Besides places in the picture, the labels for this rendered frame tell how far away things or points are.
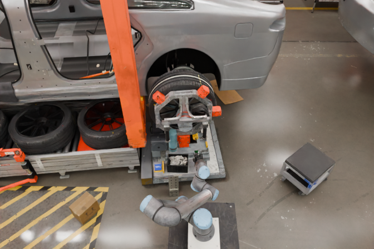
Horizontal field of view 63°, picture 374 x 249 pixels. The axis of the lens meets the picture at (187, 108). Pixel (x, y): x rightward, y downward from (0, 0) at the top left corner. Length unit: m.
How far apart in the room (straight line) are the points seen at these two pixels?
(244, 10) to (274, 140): 1.75
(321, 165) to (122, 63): 2.21
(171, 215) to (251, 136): 2.15
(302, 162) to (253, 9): 1.60
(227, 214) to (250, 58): 1.52
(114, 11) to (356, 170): 3.11
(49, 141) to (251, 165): 2.23
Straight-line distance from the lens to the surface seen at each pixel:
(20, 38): 3.13
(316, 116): 4.45
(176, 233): 2.83
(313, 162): 3.42
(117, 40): 2.30
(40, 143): 3.49
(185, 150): 3.41
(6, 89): 3.54
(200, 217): 2.52
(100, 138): 3.29
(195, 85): 2.76
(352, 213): 3.65
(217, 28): 2.89
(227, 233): 2.85
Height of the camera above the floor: 2.88
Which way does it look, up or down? 43 degrees down
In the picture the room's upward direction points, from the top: straight up
